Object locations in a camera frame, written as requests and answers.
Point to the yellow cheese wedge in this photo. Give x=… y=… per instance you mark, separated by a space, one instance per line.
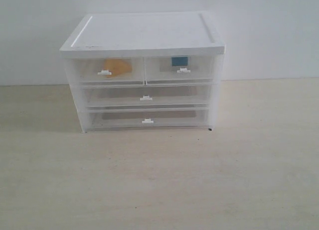
x=116 y=67

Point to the white plastic drawer cabinet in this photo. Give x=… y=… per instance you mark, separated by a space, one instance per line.
x=143 y=35

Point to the clear drawer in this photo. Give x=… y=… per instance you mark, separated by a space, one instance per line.
x=158 y=70
x=89 y=72
x=150 y=118
x=99 y=97

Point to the clear bottom drawer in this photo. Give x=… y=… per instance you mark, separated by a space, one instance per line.
x=150 y=118

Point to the white blue pill bottle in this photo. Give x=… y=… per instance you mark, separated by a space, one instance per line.
x=180 y=61

